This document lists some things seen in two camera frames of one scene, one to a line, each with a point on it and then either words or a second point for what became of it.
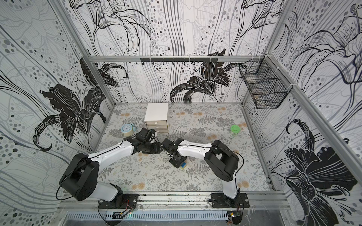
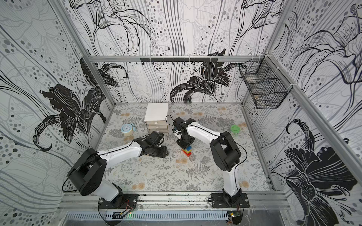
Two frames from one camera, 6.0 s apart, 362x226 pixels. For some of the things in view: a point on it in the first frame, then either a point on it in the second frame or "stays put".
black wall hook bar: (179, 59) stays put
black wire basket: (267, 85) stays put
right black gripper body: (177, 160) to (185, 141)
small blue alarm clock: (127, 130) stays put
